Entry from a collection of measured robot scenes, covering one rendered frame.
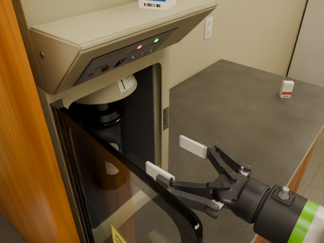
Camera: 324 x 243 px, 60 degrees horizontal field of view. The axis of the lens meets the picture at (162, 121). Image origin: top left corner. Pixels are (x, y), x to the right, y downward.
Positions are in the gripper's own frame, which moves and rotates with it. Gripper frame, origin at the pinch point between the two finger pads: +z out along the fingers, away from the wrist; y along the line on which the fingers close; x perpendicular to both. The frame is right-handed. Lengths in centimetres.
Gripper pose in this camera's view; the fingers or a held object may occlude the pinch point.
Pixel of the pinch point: (171, 156)
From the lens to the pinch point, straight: 60.3
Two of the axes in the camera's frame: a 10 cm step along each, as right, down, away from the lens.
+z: -7.7, -3.6, 5.3
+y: -6.4, 4.4, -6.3
